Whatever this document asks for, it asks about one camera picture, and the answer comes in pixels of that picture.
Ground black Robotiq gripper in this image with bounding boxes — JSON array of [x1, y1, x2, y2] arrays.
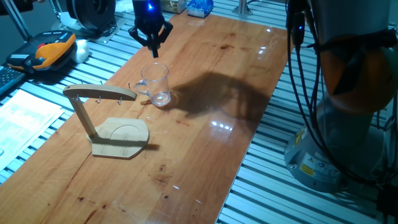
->
[[128, 0, 174, 58]]

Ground clear glass cup with handle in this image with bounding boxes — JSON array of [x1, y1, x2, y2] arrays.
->
[[133, 62, 172, 108]]

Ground wooden cup rack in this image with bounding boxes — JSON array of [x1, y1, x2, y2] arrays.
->
[[62, 83, 150, 160]]

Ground gold coloured box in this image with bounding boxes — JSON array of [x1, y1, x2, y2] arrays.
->
[[160, 0, 187, 15]]

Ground blue plastic packet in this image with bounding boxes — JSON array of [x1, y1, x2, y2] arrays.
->
[[186, 0, 215, 19]]

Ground black round spool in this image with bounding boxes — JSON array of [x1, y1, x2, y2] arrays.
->
[[65, 0, 116, 32]]

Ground white rounded object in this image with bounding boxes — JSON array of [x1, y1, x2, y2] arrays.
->
[[70, 39, 90, 65]]

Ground orange black teach pendant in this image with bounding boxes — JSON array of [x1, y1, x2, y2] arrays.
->
[[6, 30, 77, 74]]

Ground glossy wooden board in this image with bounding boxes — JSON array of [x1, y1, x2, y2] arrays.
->
[[0, 12, 295, 224]]

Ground grey metal strut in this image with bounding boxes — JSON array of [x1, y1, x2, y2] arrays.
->
[[1, 0, 32, 43]]

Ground black computer keyboard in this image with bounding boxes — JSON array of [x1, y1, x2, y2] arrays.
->
[[0, 64, 25, 96]]

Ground white paper sheet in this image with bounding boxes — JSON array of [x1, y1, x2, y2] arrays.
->
[[0, 89, 65, 172]]

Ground metal post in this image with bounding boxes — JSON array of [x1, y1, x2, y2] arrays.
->
[[232, 0, 253, 16]]

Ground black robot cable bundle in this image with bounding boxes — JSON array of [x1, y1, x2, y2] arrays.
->
[[285, 0, 398, 187]]

